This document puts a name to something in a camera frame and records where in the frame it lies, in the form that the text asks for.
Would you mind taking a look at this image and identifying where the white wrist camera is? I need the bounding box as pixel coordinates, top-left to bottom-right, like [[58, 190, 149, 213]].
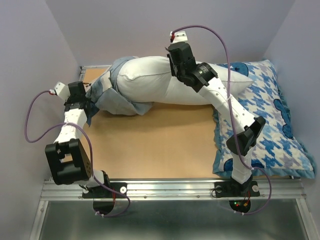
[[169, 31, 188, 44], [49, 82, 70, 101]]

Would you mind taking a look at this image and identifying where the blue houndstooth bear pillow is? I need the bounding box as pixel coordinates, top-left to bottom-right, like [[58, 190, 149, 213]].
[[212, 58, 316, 180]]

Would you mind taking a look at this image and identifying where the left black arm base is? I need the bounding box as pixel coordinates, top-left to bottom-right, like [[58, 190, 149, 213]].
[[79, 181, 129, 218]]

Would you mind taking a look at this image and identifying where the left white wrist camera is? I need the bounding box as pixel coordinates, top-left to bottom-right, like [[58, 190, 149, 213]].
[[49, 82, 70, 101]]

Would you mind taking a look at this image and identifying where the purple cable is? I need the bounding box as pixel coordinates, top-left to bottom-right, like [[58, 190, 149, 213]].
[[169, 24, 273, 216], [24, 89, 131, 218]]

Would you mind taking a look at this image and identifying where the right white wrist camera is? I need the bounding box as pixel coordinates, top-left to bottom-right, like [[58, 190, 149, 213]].
[[169, 31, 188, 44]]

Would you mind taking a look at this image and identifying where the dark blue lettered pillowcase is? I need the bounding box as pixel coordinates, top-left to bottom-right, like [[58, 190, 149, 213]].
[[85, 56, 154, 126]]

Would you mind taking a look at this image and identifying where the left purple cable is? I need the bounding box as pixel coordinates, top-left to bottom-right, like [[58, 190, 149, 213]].
[[24, 89, 131, 218]]

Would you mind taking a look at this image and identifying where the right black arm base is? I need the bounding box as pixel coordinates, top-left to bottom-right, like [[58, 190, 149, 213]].
[[211, 181, 260, 214]]

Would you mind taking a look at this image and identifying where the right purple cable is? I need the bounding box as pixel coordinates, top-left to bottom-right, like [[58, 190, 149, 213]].
[[169, 24, 273, 216]]

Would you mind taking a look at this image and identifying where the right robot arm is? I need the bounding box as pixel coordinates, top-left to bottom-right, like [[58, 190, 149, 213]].
[[166, 41, 266, 195]]

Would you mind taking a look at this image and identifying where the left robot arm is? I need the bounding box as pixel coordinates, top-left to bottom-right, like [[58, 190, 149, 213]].
[[45, 81, 111, 197]]

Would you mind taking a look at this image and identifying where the white pillow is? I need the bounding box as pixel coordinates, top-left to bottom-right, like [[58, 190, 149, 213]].
[[116, 55, 254, 106]]

